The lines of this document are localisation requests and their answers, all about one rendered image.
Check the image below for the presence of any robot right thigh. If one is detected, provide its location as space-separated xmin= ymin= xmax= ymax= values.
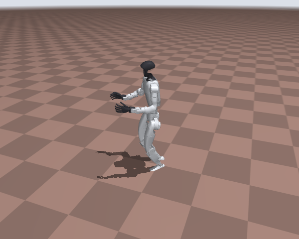
xmin=138 ymin=113 xmax=148 ymax=145

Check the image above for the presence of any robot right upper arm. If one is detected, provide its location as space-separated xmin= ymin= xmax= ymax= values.
xmin=137 ymin=76 xmax=145 ymax=96

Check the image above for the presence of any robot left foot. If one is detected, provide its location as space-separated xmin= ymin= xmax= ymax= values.
xmin=149 ymin=164 xmax=165 ymax=171

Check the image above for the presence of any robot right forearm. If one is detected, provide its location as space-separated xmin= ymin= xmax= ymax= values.
xmin=123 ymin=90 xmax=138 ymax=101

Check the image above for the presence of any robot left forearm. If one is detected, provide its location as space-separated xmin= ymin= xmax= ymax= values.
xmin=131 ymin=106 xmax=155 ymax=114

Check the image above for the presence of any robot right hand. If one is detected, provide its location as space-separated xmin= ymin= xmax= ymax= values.
xmin=110 ymin=92 xmax=127 ymax=100

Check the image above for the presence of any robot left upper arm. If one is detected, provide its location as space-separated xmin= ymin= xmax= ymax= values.
xmin=149 ymin=84 xmax=158 ymax=111

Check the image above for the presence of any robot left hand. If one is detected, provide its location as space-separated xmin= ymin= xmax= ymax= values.
xmin=115 ymin=102 xmax=135 ymax=113

